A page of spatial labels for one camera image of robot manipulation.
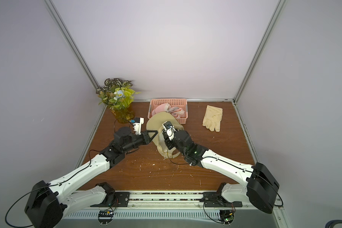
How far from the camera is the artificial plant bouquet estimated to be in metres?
0.94

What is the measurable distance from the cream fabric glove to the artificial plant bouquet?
58cm

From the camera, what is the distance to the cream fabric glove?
3.43 feet
